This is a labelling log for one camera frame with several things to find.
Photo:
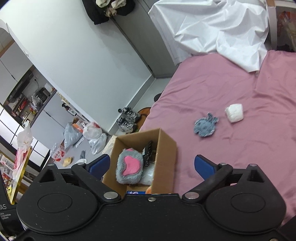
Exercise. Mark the grey white slipper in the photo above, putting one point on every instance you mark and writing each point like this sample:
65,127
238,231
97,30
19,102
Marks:
82,157

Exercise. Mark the grey fluffy plush toy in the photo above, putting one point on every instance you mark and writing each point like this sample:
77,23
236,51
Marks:
129,166

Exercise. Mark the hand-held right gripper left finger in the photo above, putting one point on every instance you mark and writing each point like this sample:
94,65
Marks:
99,166

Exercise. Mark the grey door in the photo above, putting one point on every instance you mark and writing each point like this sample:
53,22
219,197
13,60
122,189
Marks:
143,34

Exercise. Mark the white red plastic bag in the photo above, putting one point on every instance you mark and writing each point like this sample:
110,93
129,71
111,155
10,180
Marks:
92,129

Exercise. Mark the orange cardboard carton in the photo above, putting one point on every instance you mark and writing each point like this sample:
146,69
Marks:
77,127

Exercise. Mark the dark hanging clothes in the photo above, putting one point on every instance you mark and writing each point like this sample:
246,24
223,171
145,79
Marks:
101,11

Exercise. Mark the yellow wooden frame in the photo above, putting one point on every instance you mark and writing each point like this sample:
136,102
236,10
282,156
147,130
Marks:
19,178

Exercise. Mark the black slipper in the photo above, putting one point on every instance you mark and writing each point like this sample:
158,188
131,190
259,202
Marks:
158,97

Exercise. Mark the grey plastic bag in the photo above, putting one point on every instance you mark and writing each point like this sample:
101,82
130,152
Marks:
71,136

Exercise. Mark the white sheet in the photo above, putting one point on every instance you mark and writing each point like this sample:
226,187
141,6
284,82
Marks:
208,27

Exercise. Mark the clear white plastic bag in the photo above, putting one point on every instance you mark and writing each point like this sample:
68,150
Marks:
98,143

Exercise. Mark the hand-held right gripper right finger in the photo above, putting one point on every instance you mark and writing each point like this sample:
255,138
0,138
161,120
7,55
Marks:
204,167

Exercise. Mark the white desk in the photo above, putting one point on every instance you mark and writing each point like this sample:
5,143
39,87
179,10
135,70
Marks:
282,23

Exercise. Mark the yellow slipper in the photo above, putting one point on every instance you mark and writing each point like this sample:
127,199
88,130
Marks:
67,161

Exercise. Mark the blue tissue packet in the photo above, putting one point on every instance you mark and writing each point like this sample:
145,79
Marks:
135,192

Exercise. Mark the pack of water bottles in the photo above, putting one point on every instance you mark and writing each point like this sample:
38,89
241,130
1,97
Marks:
57,153

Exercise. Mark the blue-grey plush toy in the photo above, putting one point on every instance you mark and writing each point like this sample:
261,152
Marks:
205,126

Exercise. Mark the grey black sneaker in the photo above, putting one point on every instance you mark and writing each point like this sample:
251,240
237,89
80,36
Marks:
126,125
130,113

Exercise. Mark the brown cardboard box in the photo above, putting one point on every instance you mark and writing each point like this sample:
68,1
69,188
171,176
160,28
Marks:
165,162

